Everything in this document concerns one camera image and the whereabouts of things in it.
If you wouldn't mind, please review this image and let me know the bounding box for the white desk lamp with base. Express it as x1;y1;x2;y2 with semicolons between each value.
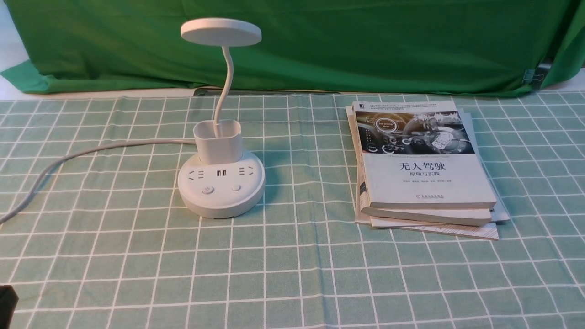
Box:
177;17;266;219

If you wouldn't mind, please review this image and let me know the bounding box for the green backdrop cloth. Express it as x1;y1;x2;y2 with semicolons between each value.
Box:
1;0;584;96

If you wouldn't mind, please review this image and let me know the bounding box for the white lamp power cable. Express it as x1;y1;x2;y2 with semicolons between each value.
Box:
0;139;197;225

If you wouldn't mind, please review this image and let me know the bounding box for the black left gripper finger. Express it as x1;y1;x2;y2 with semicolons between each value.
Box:
0;285;19;329

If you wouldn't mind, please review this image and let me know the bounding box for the top book with car cover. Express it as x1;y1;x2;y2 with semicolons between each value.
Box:
352;101;498;210

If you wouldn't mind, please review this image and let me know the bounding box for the middle white book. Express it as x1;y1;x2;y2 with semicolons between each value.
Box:
346;106;494;227

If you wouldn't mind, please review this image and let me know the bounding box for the green checkered tablecloth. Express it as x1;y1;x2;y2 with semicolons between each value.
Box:
0;91;585;329

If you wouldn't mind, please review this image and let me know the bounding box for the metal binder clip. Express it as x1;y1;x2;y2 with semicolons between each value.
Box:
521;63;551;91

